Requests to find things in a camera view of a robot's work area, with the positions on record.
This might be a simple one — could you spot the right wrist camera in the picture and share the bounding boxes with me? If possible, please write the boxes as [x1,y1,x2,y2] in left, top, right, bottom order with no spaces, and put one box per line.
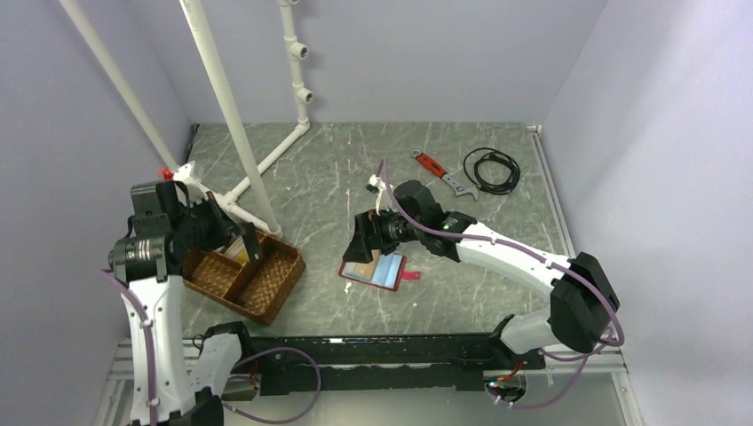
[365,174,386,194]

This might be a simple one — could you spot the woven wicker basket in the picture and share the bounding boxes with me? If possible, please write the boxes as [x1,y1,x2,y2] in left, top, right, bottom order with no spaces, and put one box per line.
[183,232,305,326]

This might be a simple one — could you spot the red handled adjustable wrench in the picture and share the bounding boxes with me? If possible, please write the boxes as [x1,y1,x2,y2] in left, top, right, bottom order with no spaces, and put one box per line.
[411,150,479,201]

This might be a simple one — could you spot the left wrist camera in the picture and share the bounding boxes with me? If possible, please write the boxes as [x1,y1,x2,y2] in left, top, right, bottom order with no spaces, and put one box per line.
[157,162,208,200]

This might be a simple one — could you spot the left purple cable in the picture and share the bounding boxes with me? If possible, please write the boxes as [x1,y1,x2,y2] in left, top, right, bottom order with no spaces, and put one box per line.
[99,267,323,426]

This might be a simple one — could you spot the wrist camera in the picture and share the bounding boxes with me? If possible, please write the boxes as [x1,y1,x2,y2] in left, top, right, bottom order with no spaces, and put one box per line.
[157,162,208,200]
[365,174,386,194]

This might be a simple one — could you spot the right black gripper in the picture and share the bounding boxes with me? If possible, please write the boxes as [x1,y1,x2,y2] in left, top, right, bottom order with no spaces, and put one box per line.
[342,203,424,264]

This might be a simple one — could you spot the gold credit card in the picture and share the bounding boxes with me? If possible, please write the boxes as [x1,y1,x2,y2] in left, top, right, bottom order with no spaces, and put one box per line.
[352,249,381,281]

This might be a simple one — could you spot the coiled black cable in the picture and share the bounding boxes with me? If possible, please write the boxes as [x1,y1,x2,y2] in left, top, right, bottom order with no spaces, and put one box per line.
[463,147,522,196]

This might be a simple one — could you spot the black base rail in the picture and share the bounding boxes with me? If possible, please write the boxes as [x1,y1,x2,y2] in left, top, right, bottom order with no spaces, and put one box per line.
[234,333,545,396]

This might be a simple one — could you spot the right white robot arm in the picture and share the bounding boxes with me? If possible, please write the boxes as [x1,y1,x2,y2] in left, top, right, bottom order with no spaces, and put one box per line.
[343,177,625,368]

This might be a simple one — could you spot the purple cable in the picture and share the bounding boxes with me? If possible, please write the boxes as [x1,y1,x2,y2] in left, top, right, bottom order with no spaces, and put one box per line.
[377,157,626,411]
[99,267,323,426]

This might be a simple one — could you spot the aluminium frame rail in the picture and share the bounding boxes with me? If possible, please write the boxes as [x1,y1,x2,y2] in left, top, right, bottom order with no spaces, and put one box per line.
[110,323,643,425]

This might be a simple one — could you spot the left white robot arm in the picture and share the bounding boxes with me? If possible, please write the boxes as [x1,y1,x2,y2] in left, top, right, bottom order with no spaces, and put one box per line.
[104,180,263,425]

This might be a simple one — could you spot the white pvc pipe frame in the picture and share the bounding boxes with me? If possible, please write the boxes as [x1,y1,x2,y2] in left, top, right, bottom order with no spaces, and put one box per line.
[59,1,314,237]

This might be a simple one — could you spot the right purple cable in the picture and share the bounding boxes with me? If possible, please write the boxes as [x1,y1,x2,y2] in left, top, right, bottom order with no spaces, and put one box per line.
[377,157,626,411]

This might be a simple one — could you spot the white cards in basket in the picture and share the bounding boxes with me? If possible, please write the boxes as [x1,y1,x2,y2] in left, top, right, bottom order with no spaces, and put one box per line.
[220,237,249,264]

